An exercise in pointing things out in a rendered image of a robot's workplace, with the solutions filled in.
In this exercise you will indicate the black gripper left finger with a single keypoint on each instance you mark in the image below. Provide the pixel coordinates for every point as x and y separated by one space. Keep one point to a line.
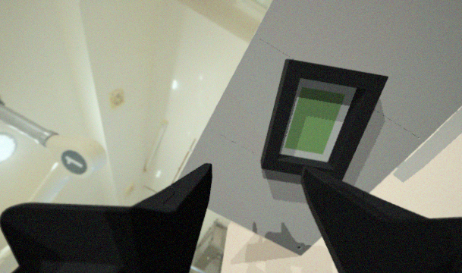
157 235

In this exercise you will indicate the grey flat board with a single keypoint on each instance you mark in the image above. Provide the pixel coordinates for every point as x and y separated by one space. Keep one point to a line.
416 43

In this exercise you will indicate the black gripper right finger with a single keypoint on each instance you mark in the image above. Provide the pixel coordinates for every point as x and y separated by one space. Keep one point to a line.
366 234

